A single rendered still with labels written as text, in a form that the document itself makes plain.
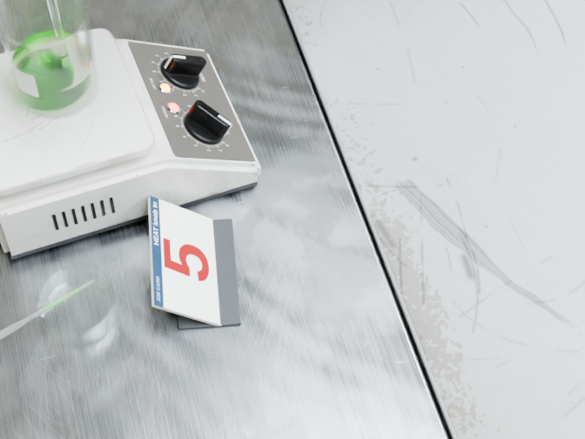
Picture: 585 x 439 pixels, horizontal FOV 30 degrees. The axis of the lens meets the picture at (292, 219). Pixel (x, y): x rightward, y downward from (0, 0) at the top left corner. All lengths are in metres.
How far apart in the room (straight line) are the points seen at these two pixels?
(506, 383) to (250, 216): 0.23
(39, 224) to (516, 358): 0.35
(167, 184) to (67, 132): 0.08
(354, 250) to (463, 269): 0.08
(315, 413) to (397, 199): 0.19
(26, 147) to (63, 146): 0.03
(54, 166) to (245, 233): 0.16
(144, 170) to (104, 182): 0.03
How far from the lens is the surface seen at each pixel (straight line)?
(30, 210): 0.78
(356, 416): 0.77
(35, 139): 0.78
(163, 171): 0.79
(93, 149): 0.77
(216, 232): 0.83
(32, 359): 0.79
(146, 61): 0.85
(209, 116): 0.81
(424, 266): 0.83
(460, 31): 0.97
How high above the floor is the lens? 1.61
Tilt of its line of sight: 57 degrees down
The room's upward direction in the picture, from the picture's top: 4 degrees clockwise
